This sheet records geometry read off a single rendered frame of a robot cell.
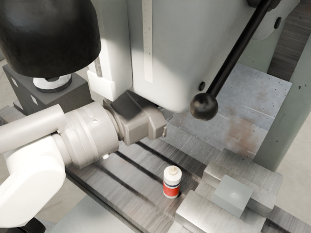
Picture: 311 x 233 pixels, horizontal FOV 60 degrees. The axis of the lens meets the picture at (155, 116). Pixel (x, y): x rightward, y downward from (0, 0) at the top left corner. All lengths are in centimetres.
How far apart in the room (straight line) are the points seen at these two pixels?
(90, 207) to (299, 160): 166
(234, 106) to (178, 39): 58
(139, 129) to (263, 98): 47
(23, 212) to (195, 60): 30
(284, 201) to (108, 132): 162
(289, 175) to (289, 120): 120
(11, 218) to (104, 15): 29
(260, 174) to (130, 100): 37
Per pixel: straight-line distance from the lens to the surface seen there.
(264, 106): 81
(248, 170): 67
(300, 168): 212
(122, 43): 31
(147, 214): 66
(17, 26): 19
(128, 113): 43
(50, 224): 134
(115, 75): 32
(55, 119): 39
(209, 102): 27
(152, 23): 29
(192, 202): 56
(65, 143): 40
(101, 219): 76
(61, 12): 19
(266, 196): 60
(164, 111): 45
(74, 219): 77
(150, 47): 30
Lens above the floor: 157
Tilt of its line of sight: 46 degrees down
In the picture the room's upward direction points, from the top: straight up
